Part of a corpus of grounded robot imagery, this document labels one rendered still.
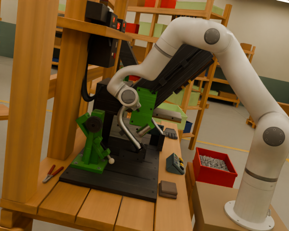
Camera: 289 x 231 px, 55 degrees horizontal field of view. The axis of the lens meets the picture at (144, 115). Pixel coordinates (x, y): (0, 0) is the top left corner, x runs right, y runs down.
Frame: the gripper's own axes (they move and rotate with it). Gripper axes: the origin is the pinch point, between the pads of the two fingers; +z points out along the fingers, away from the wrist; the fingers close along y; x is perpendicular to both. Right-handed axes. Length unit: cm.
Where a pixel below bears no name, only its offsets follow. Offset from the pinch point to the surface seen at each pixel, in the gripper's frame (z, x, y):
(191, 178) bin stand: 17, -5, -56
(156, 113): 14.7, -7.8, -11.9
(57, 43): 809, 119, 394
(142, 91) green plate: 2.8, -7.6, 2.2
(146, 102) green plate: 2.8, -6.1, -4.3
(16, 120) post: -58, 35, 10
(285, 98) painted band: 906, -484, -221
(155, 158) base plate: 8.2, 6.6, -33.4
